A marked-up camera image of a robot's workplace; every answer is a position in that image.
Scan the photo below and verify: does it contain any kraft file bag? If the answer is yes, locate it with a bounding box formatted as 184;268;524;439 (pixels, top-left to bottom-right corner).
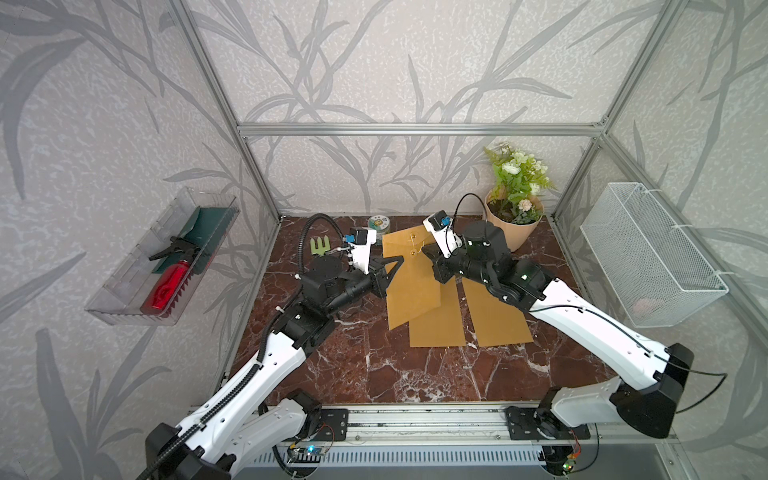
383;225;441;330
462;278;533;347
408;278;466;348

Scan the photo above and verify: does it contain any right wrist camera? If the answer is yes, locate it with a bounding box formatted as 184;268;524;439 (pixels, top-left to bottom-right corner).
423;210;462;258

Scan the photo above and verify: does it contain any aluminium front rail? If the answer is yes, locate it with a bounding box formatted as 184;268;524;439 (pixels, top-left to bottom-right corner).
173;403;679;450

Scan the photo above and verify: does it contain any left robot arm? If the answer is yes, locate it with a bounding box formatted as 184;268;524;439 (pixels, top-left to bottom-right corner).
139;256;404;479

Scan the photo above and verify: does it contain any small labelled tin can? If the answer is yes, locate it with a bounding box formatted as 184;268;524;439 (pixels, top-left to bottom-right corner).
367;214;391;236

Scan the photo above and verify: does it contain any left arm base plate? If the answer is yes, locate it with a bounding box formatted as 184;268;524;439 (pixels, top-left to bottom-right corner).
286;407;350;442

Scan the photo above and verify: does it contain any green dustpan scoop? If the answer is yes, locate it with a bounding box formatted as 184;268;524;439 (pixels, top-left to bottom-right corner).
149;207;232;275

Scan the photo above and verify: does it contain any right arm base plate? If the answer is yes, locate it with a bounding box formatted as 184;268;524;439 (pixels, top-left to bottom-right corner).
504;406;591;441

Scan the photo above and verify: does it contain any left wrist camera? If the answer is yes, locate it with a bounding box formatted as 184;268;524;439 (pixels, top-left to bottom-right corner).
344;227;377;275

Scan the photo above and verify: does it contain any green garden hand fork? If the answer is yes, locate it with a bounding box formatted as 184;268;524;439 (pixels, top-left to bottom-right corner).
310;235;332;256

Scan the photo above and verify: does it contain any clear plastic wall bin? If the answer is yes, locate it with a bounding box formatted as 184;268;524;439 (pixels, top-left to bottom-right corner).
85;187;240;326

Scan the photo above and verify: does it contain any left circuit board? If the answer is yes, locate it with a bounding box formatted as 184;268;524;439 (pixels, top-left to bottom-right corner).
287;442;333;464

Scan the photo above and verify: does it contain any aluminium frame back bar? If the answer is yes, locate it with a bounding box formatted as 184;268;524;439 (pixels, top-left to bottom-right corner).
237;122;603;138

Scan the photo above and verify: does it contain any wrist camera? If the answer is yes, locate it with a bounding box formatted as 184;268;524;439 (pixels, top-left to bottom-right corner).
423;210;462;258
344;227;377;275

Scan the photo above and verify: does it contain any green artificial plant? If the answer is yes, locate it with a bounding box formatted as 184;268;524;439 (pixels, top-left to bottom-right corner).
484;143;553;225

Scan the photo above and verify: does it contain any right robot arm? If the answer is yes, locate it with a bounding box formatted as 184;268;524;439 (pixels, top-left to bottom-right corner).
423;211;695;439

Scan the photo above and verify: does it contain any peach flower pot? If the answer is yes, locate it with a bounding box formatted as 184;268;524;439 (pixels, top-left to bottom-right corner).
485;193;544;251

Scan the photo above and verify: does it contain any right circuit board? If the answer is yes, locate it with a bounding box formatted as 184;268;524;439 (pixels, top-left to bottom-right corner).
539;445;582;477

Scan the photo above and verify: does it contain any circuit board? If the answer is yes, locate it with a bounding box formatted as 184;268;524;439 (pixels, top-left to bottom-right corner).
539;445;582;477
287;442;333;464

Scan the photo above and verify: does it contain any white wire mesh basket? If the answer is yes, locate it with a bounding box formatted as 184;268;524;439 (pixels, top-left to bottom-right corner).
581;182;729;328

